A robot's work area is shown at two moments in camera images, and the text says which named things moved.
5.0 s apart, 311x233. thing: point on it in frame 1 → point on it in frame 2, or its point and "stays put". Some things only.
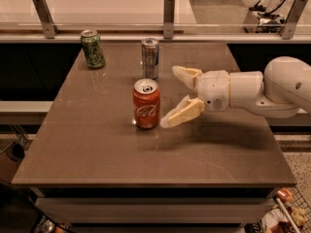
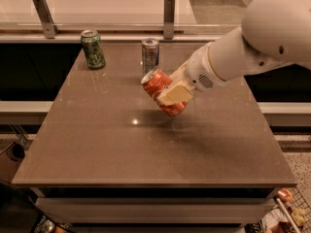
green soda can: (94, 52) stays put
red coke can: (146, 95) → (153, 82)
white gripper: (214, 88) → (198, 69)
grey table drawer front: (155, 211) stays put
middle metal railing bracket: (168, 16) stays put
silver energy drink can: (150, 58) stays put
